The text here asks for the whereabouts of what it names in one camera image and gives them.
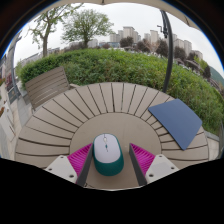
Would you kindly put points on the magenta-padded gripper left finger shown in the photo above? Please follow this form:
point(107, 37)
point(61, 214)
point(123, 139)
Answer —
point(78, 160)

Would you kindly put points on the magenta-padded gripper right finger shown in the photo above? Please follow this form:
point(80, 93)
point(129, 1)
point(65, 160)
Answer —
point(143, 160)

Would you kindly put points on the white and teal computer mouse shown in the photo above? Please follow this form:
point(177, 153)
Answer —
point(107, 153)

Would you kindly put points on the blue mouse pad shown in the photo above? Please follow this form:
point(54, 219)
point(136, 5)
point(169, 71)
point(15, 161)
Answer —
point(178, 121)

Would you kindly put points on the grey slatted wooden chair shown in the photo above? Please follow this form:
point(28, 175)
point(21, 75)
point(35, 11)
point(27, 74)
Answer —
point(45, 85)

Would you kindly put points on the green hedge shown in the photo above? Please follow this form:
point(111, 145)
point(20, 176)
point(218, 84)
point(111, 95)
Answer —
point(116, 68)

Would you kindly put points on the dark curved parasol pole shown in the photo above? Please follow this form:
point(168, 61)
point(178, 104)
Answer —
point(170, 56)

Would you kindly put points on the sparse thin-leaved tree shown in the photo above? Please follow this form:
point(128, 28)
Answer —
point(45, 36)

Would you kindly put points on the group of apartment buildings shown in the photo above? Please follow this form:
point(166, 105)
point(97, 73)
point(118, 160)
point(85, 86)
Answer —
point(128, 32)

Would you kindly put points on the round leafy green tree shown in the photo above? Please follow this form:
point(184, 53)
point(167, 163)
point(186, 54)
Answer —
point(86, 26)

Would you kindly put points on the beige parasol canopy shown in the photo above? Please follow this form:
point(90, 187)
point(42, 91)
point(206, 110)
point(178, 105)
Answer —
point(186, 18)

